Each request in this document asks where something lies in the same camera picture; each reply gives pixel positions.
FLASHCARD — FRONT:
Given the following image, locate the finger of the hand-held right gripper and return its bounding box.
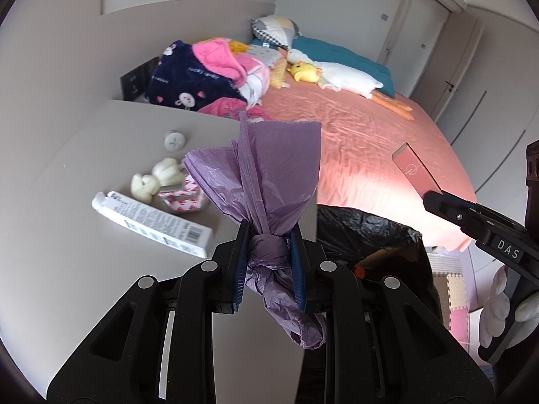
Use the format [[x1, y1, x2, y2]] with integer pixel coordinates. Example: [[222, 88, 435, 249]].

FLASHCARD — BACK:
[[422, 191, 525, 268]]

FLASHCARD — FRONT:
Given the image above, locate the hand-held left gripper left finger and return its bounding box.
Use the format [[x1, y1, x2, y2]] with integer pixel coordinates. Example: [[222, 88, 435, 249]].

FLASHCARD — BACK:
[[46, 221, 253, 404]]

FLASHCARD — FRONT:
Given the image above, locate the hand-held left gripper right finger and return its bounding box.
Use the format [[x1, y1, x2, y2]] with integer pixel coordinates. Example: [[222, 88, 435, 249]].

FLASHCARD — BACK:
[[288, 223, 495, 404]]

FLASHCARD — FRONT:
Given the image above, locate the bin with black liner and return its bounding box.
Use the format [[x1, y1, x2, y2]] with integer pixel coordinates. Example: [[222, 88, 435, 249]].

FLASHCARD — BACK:
[[295, 205, 441, 404]]

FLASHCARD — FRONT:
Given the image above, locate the purple plastic bag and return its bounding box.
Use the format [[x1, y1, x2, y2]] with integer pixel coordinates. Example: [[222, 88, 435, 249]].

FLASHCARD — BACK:
[[184, 111, 328, 350]]

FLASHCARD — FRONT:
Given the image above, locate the person's right hand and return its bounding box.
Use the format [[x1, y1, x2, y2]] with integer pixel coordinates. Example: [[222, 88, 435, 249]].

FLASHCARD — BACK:
[[480, 264, 539, 349]]

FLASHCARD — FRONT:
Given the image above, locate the brown cardboard piece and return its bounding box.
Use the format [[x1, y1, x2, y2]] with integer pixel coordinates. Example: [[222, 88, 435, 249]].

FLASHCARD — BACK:
[[362, 246, 422, 280]]

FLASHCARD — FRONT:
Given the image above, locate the pastel foam floor mat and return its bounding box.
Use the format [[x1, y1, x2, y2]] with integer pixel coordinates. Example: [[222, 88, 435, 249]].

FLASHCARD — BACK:
[[425, 246, 485, 350]]

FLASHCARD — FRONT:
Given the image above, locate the pink printed small box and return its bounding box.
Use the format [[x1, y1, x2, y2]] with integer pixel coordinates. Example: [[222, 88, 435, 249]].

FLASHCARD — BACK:
[[158, 177, 211, 215]]

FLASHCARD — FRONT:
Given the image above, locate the white squeeze tube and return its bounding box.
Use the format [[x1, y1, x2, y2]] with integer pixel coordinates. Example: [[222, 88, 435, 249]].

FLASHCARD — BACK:
[[91, 191, 213, 259]]

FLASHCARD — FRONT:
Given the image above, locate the pink bed sheet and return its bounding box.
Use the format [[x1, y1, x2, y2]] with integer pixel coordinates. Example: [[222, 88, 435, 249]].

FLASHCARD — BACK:
[[257, 80, 478, 253]]

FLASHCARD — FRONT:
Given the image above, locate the white garlic bulb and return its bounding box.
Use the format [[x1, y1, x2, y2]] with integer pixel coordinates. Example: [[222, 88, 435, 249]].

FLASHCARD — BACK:
[[152, 158, 185, 187], [130, 172, 161, 203]]

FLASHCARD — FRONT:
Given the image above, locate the white round plastic plug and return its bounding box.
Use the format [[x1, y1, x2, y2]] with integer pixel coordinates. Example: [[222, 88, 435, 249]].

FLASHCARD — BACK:
[[163, 130, 189, 151]]

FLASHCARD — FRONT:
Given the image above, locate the beige door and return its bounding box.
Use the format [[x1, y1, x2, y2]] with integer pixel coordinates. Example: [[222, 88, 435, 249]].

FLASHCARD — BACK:
[[377, 0, 453, 66], [410, 12, 485, 125]]

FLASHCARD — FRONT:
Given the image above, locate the pink cartoon print blanket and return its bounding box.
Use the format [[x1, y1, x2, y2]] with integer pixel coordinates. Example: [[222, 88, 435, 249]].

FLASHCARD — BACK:
[[198, 97, 274, 122]]

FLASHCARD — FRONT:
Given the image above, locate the white goose plush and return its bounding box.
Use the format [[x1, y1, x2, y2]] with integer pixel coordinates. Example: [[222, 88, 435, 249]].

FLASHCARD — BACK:
[[286, 48, 414, 122]]

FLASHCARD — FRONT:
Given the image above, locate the white and pink folded blanket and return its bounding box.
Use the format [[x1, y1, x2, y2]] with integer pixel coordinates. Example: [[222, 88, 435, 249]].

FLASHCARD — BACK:
[[233, 55, 272, 108]]

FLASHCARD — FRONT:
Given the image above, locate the navy rabbit print blanket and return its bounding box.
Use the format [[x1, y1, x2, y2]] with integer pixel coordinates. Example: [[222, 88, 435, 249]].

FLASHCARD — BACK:
[[147, 40, 249, 112]]

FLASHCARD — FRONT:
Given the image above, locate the yellow striped plush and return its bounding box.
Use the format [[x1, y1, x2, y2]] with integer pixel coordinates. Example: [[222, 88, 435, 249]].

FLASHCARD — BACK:
[[269, 59, 291, 90]]

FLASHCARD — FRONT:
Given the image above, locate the yellow duck plush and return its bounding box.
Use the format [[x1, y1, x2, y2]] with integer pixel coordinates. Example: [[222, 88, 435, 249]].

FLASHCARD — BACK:
[[287, 62, 326, 84]]

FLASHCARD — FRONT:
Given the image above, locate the pink fleece blanket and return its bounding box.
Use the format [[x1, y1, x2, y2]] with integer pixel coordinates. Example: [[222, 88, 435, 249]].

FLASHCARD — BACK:
[[191, 38, 249, 87]]

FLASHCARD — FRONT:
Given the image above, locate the light patterned pillow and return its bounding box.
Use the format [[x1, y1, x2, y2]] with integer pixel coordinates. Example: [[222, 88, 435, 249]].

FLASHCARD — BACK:
[[246, 44, 283, 64]]

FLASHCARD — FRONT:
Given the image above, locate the patchwork pillow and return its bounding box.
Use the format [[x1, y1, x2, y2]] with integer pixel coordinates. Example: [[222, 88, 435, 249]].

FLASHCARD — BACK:
[[251, 16, 303, 49]]

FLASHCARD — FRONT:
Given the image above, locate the dark wall socket panel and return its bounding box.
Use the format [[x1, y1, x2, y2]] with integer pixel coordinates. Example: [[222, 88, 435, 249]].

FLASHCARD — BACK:
[[120, 57, 161, 102]]

